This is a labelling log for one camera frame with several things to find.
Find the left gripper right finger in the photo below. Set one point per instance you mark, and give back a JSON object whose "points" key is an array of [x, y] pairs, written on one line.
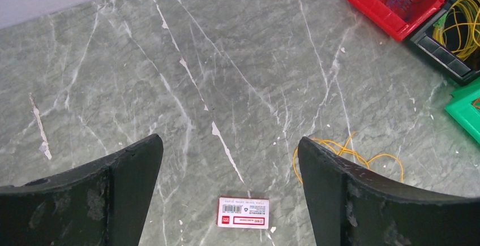
{"points": [[351, 205]]}

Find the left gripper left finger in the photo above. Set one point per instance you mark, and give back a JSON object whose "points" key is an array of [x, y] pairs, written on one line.
{"points": [[102, 202]]}

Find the small red white box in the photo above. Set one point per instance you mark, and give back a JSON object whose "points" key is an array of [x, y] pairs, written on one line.
{"points": [[243, 212]]}

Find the green plastic bin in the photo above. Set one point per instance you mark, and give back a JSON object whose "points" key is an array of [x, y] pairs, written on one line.
{"points": [[464, 108]]}

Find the black plastic bin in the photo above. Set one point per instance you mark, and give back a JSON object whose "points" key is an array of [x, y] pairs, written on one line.
{"points": [[442, 56]]}

